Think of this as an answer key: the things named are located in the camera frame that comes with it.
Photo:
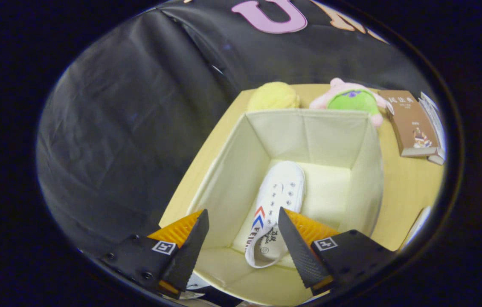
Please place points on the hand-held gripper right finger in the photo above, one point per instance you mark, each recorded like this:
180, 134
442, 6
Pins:
298, 256

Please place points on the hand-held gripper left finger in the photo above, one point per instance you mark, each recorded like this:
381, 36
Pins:
190, 256

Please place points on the white shoe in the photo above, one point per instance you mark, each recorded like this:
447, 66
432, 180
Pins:
281, 187
418, 224

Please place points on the cream fabric storage box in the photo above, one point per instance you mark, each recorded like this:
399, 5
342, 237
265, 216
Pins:
241, 170

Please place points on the black backdrop cloth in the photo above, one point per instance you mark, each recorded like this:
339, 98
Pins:
138, 128

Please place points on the yellow fluffy plush toy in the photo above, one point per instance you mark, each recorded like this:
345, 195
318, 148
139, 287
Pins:
273, 97

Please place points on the pink and green plush toy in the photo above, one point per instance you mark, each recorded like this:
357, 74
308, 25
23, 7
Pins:
354, 102

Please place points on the brown cover book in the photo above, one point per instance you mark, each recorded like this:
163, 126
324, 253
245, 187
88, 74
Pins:
409, 119

